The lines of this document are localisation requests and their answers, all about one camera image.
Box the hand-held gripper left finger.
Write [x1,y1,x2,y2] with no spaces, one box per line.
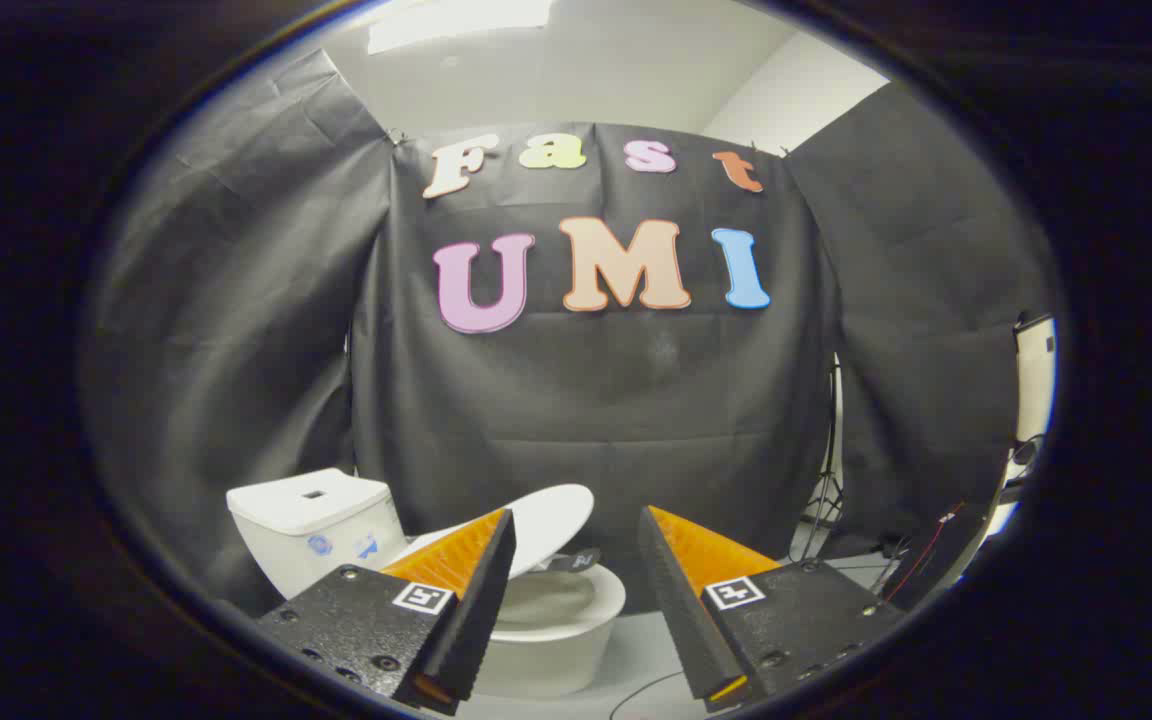
[254,507,517,717]

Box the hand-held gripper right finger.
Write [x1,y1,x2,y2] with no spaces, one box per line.
[636,504,907,714]

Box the white toilet lid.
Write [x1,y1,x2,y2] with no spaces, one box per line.
[406,484,596,579]

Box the black tripod stand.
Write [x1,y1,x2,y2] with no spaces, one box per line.
[798,355,849,561]

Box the black backdrop cloth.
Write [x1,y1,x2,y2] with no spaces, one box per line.
[81,50,1057,616]

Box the white board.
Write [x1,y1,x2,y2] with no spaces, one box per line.
[1013,315,1058,443]

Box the thin black floor cable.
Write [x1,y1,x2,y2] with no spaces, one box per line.
[608,670,689,720]

